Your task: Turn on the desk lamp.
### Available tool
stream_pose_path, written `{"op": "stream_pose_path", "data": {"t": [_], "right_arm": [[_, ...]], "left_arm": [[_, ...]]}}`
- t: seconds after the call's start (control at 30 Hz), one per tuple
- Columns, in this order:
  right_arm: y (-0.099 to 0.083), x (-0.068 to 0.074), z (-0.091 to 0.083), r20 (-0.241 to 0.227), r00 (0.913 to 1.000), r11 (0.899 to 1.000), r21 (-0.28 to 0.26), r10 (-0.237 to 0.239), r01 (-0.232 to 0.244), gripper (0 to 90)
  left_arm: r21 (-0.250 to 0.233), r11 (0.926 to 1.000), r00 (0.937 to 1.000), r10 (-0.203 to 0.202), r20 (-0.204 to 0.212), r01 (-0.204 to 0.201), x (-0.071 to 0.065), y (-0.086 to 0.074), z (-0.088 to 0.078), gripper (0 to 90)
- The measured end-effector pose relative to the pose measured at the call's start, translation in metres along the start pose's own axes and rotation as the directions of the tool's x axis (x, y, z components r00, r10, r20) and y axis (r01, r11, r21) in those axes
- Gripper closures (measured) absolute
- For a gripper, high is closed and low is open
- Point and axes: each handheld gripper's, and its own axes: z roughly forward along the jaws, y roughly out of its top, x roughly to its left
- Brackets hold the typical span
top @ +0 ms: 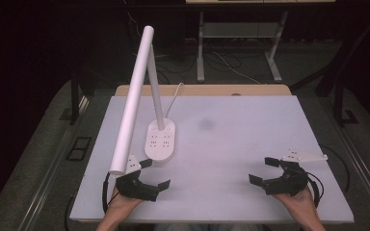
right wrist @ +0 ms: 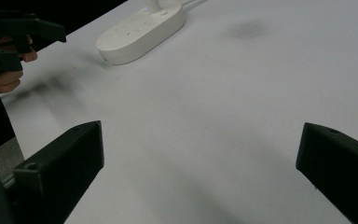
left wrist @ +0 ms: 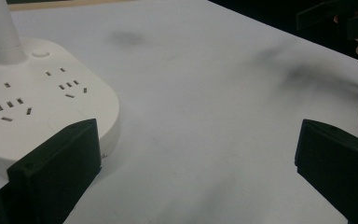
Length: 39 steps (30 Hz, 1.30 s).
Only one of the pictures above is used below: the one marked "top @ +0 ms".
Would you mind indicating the metal floor rail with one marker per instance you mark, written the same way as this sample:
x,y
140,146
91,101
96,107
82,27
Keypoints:
x,y
54,166
363,166

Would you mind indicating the white desk lamp with sockets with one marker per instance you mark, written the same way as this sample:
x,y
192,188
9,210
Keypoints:
x,y
135,96

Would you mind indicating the grey metal desk frame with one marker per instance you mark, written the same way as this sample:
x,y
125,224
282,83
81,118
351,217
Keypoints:
x,y
241,30

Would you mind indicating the white table cover board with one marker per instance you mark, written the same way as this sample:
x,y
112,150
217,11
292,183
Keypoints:
x,y
224,150

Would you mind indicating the person's right hand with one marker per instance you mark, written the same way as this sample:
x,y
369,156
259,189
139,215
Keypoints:
x,y
302,203

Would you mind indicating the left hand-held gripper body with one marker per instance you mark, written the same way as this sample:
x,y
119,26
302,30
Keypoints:
x,y
135,187

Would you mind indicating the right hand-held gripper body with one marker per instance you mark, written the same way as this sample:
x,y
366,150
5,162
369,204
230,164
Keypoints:
x,y
290,183

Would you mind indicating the person's left hand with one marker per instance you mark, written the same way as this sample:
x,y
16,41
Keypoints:
x,y
122,203

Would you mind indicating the black floor socket plate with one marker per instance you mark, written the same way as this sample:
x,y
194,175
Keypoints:
x,y
78,148

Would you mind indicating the black metal stand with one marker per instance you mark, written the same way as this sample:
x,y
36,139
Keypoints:
x,y
74,96
338,80

